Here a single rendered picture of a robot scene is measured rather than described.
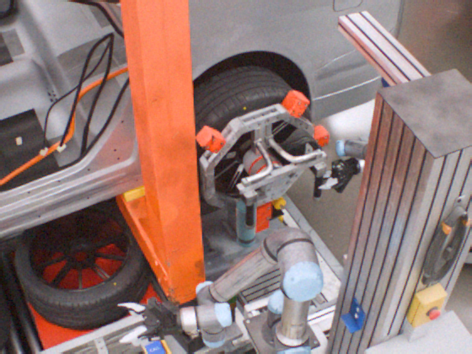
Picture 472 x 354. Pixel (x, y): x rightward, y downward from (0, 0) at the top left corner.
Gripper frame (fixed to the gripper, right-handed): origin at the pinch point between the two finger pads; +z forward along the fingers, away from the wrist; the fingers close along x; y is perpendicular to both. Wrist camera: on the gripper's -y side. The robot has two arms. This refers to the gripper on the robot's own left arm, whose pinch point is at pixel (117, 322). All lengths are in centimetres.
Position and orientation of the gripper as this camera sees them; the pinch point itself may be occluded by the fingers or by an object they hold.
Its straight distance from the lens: 212.1
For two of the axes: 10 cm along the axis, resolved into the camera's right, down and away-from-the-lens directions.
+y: 0.2, 7.8, 6.3
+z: -9.9, 1.2, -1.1
